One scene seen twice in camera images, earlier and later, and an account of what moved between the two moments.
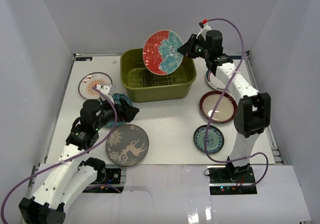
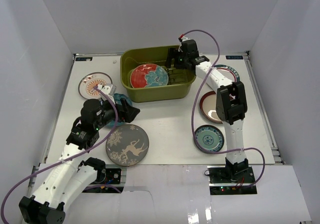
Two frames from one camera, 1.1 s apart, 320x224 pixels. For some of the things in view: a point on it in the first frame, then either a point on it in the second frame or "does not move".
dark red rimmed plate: [226, 109] does not move
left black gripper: [124, 109] does not move
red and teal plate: [160, 53] -> [148, 75]
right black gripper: [187, 49] -> [174, 53]
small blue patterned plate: [215, 139] does not move
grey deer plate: [127, 145] does not move
